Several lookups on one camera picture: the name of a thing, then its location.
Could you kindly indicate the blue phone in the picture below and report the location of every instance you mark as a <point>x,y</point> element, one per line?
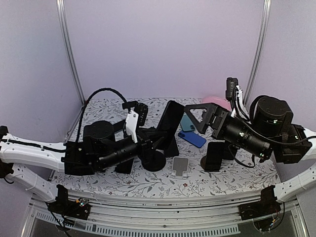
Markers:
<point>192,138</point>

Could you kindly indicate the aluminium corner post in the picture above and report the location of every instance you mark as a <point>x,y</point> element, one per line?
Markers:
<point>259,47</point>
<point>68,47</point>

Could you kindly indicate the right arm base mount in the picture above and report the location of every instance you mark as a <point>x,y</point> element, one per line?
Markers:
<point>267,204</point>

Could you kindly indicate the black phone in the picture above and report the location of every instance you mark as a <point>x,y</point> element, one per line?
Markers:
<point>229,153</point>
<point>172,149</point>
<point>214,156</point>
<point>171,117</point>

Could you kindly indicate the floral table mat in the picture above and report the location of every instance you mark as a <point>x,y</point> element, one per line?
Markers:
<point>230,179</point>

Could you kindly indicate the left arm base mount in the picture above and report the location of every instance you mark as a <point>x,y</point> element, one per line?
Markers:
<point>79,208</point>

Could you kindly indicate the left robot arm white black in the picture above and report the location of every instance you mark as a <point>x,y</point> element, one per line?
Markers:
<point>97,152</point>

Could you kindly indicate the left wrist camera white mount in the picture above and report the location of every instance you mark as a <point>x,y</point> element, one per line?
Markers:
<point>136,117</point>

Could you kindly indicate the front aluminium rail frame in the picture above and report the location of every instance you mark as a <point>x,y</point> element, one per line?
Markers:
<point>114,216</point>

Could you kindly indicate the right aluminium corner post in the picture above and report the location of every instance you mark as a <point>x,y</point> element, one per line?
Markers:
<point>259,47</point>

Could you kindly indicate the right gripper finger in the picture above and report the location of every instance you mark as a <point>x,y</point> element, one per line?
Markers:
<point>200,125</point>
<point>205,106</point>

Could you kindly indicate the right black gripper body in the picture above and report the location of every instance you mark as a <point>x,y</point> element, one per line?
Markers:
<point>222,114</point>

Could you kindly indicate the teal green phone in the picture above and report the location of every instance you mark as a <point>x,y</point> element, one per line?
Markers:
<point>186,124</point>

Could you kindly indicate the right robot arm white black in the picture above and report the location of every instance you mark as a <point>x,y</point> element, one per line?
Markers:
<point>269,132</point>

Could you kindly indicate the white folding stand front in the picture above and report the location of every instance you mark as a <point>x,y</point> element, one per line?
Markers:
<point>180,168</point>

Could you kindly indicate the black round-base clamp stand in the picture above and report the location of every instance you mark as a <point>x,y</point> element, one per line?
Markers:
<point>156,163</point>

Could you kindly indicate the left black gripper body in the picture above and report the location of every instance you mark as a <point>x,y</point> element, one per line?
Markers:
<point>144,142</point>

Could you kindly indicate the pink plate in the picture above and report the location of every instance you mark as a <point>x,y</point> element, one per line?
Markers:
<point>218,101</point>

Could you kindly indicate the left aluminium corner post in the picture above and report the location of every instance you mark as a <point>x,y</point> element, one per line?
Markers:
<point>68,47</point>

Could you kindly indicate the dark grey folding stand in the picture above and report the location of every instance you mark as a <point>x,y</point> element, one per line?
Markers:
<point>203,163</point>

